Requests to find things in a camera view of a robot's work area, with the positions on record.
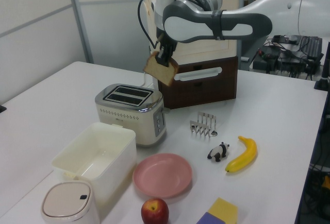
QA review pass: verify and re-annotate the white plastic storage box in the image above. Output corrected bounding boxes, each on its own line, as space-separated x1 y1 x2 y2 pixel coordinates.
51 122 137 206

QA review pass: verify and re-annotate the black strap on arm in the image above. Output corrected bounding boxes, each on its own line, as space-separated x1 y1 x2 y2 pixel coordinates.
211 9 224 41

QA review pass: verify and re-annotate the black electronics box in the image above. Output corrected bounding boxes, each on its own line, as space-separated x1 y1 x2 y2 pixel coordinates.
252 45 282 74

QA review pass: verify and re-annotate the brown-crusted bread slice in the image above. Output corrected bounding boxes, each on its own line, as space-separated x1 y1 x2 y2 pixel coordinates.
143 51 179 87

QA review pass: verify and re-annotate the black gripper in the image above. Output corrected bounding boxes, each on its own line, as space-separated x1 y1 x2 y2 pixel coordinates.
155 33 179 67

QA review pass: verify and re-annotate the cream and chrome toaster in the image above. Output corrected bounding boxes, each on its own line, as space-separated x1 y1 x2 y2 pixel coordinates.
94 83 168 147

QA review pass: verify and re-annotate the panda toy figure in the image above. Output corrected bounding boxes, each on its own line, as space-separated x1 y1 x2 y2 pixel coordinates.
207 142 230 162

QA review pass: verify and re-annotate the pink plate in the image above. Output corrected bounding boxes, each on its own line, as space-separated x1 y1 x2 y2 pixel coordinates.
133 153 193 199

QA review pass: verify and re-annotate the dark brown drawer unit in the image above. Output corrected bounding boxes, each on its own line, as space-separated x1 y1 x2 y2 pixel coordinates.
156 54 238 110

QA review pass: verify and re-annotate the white drawer handle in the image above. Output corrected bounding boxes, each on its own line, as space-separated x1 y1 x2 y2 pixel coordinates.
174 66 222 81

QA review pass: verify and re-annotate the white toaster power cable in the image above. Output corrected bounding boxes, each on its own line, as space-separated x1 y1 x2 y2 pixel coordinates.
140 71 155 90

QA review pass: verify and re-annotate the small cream lidded bin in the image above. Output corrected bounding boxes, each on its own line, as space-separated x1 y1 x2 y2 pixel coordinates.
40 181 101 224

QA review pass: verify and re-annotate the metal toast rack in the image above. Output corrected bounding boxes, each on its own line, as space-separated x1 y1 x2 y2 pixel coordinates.
189 112 219 137

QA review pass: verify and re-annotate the cream cabinet with handle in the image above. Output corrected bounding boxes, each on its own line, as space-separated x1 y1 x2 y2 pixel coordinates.
144 0 241 65

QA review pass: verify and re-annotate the black stand with base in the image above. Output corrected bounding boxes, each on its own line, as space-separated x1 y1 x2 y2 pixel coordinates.
313 46 330 91

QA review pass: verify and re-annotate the red apple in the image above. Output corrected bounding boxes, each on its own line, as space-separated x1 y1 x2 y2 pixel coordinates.
140 198 170 224

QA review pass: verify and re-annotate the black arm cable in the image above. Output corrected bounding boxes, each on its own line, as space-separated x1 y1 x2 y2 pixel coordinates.
137 0 181 50

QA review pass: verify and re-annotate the purple block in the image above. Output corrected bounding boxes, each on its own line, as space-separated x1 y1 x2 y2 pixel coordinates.
195 211 226 224

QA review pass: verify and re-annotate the yellow block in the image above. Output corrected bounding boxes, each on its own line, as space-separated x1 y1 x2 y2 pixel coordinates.
208 197 238 224

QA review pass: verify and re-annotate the black keyboard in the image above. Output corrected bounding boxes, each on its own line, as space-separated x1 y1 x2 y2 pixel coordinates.
300 36 323 60

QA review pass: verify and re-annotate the yellow banana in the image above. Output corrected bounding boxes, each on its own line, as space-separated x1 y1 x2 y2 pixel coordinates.
225 135 258 175

